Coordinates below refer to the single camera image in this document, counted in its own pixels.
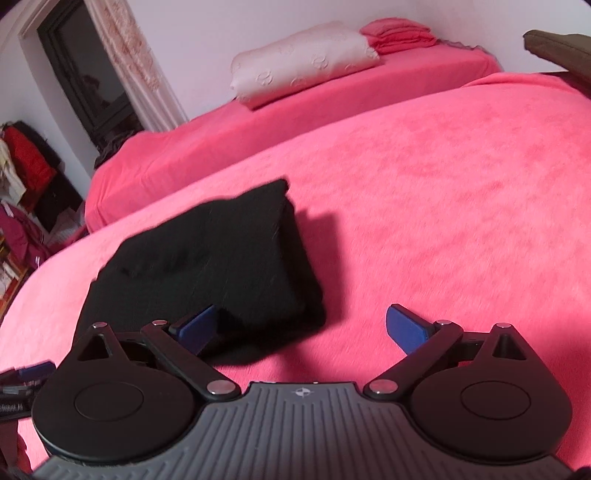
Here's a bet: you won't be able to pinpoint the cream hanging garment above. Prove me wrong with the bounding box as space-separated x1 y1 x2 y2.
0 137 27 206

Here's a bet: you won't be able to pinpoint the dark cloth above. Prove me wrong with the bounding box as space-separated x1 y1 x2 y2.
93 130 145 171

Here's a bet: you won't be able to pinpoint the pink bed blanket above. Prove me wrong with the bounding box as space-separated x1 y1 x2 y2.
0 71 591 477

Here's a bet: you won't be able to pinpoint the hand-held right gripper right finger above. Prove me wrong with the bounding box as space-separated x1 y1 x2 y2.
364 303 529 400

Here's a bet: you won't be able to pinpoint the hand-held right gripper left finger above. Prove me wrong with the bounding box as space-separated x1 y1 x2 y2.
69 304 242 400

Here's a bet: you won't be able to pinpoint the red hanging jacket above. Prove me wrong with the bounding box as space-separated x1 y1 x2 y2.
4 126 57 196

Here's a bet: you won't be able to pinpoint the pink covered bed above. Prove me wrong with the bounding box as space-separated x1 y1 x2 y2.
84 43 505 234

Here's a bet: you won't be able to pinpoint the folded pink blanket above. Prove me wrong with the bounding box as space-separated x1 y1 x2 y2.
359 17 437 55

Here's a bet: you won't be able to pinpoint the cream embossed pillow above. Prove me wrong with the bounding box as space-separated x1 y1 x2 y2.
229 21 382 111

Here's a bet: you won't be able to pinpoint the floral cream curtain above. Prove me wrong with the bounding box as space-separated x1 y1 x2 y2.
87 0 188 136

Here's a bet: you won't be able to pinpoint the black knit pants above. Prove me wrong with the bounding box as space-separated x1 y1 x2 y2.
76 178 328 366

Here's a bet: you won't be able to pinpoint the dark window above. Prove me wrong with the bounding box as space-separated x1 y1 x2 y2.
37 0 145 154

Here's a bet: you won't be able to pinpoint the maroon hanging garment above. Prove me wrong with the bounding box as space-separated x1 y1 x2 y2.
0 200 52 271

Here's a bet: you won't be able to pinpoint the brown cushion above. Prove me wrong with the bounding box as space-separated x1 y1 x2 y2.
523 28 591 100

